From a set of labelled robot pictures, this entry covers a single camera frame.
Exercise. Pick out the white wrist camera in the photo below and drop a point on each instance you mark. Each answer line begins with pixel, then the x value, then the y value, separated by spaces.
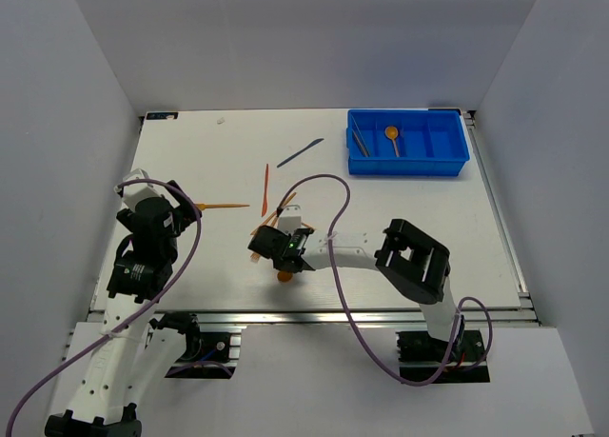
pixel 290 219
pixel 132 195

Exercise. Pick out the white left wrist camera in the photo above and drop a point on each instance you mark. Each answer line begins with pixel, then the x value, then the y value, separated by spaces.
pixel 132 195

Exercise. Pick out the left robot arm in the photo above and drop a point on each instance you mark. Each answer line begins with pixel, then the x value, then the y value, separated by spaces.
pixel 134 351

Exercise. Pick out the orange plastic knife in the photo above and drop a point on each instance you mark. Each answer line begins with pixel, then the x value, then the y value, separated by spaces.
pixel 272 219

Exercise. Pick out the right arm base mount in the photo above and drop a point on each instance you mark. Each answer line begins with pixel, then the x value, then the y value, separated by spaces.
pixel 419 357

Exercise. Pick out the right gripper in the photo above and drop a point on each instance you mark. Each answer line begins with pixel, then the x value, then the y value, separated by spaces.
pixel 277 266

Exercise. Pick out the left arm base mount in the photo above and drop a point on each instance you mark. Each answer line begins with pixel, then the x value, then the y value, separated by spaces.
pixel 206 354

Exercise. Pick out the dark blue chopstick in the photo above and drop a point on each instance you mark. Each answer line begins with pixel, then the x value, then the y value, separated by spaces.
pixel 362 147

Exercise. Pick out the yellow fork near left arm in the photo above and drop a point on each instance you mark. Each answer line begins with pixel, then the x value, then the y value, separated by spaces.
pixel 203 206

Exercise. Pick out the red plastic knife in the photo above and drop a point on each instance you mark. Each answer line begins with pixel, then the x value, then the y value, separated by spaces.
pixel 265 191

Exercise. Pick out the blue compartment tray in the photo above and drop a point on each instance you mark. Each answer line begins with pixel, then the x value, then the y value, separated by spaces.
pixel 431 142

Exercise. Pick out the dark label sticker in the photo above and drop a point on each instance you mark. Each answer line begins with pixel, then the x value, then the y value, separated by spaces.
pixel 161 116

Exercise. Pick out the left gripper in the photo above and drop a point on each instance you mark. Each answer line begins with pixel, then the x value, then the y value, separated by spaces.
pixel 186 212

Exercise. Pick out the aluminium table rail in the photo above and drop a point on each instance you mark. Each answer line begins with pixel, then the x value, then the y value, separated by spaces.
pixel 511 316

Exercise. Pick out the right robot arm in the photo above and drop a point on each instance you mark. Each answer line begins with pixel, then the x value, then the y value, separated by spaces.
pixel 414 263

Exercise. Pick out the dark blue plastic knife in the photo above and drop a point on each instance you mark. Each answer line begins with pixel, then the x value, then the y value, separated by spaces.
pixel 296 154

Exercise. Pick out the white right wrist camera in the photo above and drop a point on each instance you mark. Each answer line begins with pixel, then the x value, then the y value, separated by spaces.
pixel 290 219

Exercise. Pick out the orange chopstick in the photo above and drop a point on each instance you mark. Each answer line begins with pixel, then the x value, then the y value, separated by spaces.
pixel 358 144

